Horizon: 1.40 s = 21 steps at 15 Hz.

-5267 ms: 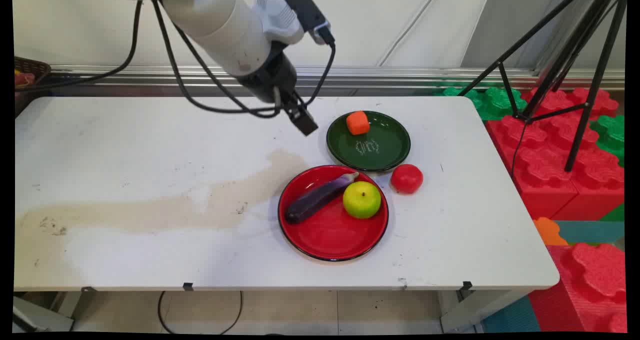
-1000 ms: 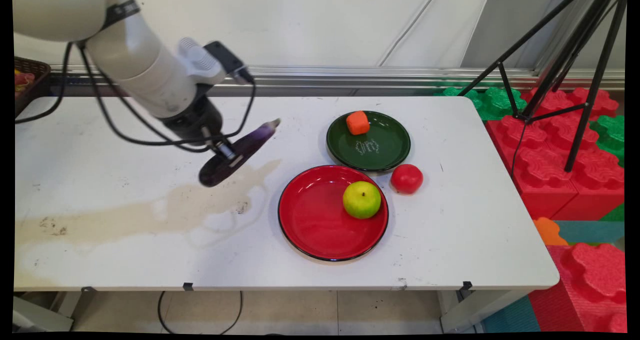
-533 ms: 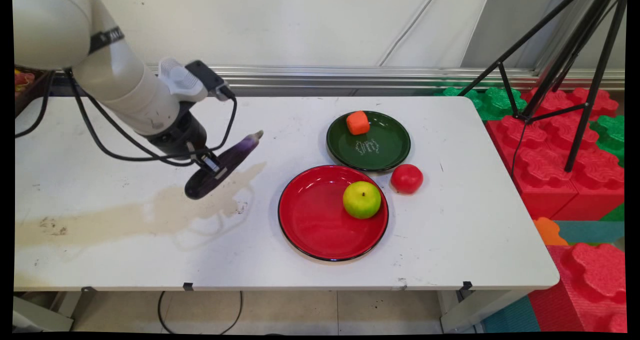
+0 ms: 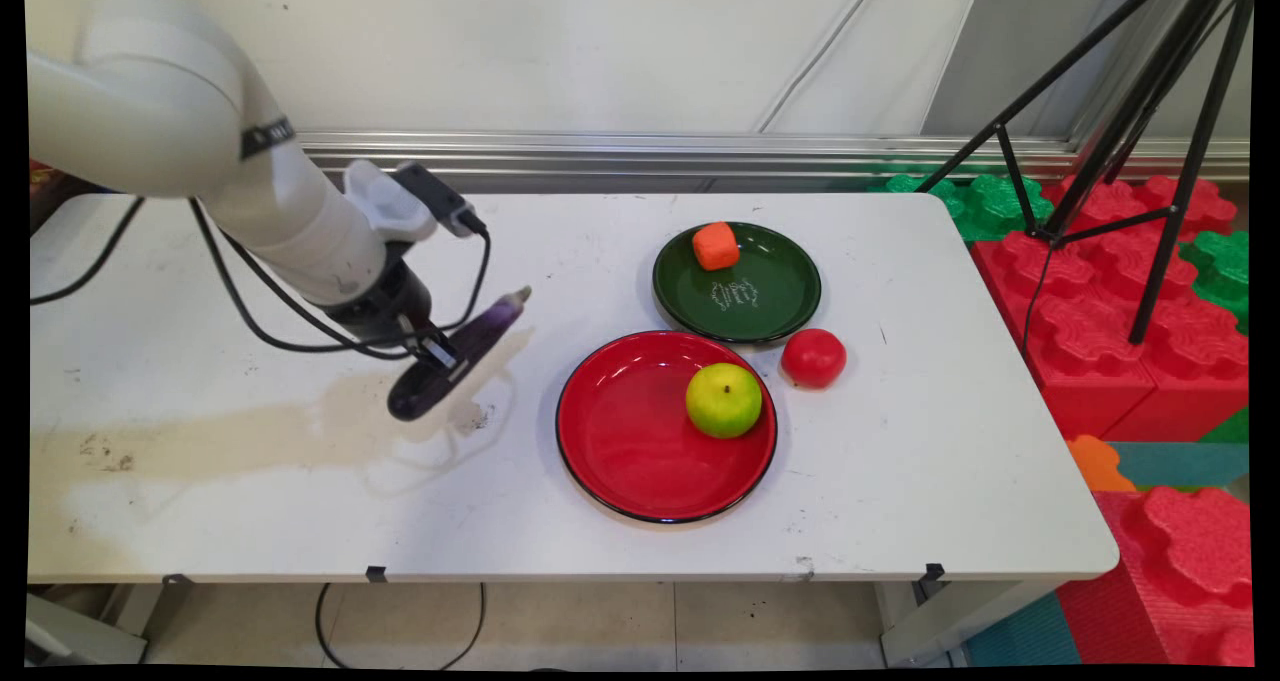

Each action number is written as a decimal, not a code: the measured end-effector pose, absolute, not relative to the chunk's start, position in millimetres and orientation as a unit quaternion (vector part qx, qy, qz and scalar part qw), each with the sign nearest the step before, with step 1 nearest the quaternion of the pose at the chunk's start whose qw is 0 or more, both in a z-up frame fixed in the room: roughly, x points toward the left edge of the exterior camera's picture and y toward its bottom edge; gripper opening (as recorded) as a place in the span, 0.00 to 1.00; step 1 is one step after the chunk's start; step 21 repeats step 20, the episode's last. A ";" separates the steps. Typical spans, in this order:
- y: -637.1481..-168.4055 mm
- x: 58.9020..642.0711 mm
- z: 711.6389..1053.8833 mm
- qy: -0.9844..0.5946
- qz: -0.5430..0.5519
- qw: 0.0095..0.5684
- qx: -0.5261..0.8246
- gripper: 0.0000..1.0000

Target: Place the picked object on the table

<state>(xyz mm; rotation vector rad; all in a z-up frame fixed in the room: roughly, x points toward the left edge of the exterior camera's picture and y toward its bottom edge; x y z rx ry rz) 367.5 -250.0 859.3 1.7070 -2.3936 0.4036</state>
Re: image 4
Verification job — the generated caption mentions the white table leg frame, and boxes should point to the white table leg frame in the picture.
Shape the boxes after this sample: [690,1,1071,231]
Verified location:
[878,579,1063,668]

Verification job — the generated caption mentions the purple toy eggplant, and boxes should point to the purple toy eggplant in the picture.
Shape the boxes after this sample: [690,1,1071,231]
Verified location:
[387,286,533,423]

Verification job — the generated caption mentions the aluminium wall rail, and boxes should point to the aluminium wall rail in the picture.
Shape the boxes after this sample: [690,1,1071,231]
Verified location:
[295,129,1251,184]

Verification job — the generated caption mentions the green plate with white print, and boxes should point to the green plate with white print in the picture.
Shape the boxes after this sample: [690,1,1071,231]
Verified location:
[652,221,823,345]

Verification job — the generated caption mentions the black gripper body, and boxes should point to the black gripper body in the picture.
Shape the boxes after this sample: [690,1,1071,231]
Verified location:
[322,254,438,350]

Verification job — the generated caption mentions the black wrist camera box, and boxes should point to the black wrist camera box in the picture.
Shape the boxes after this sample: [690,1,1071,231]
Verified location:
[392,161,490,240]

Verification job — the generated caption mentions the green foam block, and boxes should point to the green foam block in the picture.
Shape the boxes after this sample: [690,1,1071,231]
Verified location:
[1178,229,1251,334]
[868,169,1057,244]

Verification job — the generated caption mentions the teal foam mat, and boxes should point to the teal foam mat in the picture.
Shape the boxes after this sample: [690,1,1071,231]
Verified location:
[1105,441,1251,492]

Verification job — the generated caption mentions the yellow-green toy apple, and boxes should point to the yellow-green toy apple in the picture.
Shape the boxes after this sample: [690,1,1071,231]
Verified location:
[685,362,764,440]

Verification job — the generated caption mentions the orange foam piece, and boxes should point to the orange foam piece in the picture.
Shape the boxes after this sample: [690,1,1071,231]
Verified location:
[1064,434,1138,494]

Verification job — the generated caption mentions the black floor cable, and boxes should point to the black floor cable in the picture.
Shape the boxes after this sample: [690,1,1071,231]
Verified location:
[316,582,487,672]

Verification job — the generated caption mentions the black tripod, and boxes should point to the black tripod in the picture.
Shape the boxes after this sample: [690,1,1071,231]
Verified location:
[915,0,1257,347]

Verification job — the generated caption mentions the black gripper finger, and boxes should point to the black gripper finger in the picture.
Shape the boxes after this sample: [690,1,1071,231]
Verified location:
[419,325,468,375]

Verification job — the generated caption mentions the large red foam blocks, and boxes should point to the large red foam blocks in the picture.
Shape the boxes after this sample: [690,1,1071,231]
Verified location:
[970,174,1251,444]

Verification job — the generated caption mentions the red foam block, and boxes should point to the red foam block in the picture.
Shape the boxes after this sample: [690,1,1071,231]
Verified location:
[1055,485,1256,668]

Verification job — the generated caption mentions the red toy tomato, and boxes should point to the red toy tomato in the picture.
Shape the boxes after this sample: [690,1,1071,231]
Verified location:
[780,328,848,391]

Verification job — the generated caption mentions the red plate with black rim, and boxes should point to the red plate with black rim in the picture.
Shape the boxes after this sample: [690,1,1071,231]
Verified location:
[555,330,779,525]

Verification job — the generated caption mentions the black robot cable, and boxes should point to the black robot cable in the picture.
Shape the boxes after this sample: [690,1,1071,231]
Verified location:
[30,197,147,307]

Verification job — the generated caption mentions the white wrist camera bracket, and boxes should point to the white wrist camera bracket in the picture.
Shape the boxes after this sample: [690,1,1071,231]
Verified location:
[343,159,439,249]

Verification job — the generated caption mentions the black camera cable loop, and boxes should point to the black camera cable loop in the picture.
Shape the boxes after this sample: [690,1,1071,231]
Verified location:
[188,197,493,362]

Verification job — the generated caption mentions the orange toy cube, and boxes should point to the orange toy cube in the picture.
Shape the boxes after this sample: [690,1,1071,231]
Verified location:
[692,222,741,272]

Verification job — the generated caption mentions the thin black tripod cable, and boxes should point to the thin black tripod cable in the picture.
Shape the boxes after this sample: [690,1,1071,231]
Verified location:
[1020,243,1053,362]

